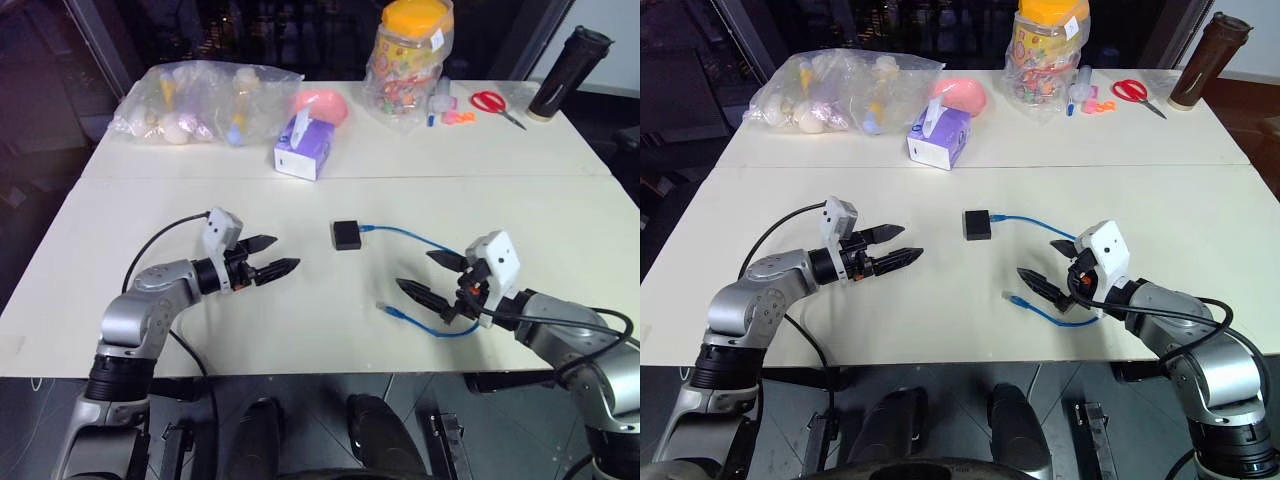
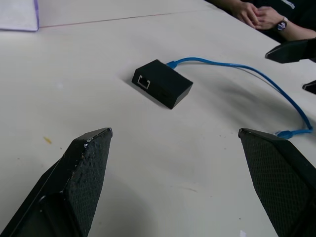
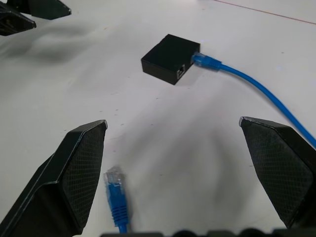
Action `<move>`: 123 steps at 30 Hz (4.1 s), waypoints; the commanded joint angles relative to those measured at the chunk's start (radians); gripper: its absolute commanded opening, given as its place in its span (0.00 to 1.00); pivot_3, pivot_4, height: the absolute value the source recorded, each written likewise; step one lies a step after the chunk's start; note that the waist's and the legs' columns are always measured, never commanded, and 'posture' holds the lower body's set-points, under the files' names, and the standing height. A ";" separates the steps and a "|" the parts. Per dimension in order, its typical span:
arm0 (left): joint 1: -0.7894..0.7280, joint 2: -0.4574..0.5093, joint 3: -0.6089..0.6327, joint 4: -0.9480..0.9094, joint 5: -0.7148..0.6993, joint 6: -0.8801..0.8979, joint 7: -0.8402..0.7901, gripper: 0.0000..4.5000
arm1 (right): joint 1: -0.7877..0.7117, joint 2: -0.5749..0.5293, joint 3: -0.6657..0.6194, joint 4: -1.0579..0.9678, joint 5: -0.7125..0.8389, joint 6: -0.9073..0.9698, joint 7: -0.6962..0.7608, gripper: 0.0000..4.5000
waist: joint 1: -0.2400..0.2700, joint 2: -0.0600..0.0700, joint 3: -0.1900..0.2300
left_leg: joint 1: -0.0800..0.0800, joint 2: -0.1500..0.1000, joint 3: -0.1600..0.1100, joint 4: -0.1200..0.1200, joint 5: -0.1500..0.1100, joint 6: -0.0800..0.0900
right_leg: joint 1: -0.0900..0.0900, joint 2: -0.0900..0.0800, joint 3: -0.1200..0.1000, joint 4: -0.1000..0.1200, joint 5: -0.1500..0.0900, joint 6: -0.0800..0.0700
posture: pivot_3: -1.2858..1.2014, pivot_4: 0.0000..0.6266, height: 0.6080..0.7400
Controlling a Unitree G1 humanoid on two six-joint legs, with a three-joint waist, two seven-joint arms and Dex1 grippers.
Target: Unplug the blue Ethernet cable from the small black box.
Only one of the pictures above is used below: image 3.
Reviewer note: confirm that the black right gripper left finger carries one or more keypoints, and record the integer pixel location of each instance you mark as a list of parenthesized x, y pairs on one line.
[(74, 172)]

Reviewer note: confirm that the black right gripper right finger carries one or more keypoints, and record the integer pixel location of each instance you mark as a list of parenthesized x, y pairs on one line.
[(281, 168)]

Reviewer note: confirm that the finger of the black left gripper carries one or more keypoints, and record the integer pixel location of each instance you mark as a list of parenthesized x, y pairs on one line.
[(14, 23), (49, 8)]

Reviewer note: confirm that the small black network box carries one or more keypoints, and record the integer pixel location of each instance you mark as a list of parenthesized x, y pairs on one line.
[(168, 56)]

